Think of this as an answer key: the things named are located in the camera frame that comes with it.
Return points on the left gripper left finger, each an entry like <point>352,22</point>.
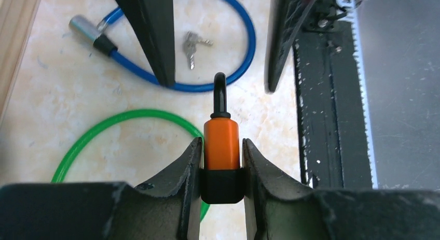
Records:
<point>166,206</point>

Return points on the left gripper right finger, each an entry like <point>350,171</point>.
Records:
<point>279,207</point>

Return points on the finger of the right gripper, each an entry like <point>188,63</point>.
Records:
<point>153,24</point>
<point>285,20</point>

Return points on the green cable lock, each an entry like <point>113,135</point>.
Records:
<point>95,130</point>

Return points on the blue lock keys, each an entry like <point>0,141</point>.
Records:
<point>189,46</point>

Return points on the orange padlock with keys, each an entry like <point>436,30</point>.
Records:
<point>223,180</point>

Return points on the wooden clothes rack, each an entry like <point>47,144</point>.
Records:
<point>17,18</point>

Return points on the aluminium rail frame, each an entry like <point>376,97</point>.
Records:
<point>352,17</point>

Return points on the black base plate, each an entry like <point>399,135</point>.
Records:
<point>331,126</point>

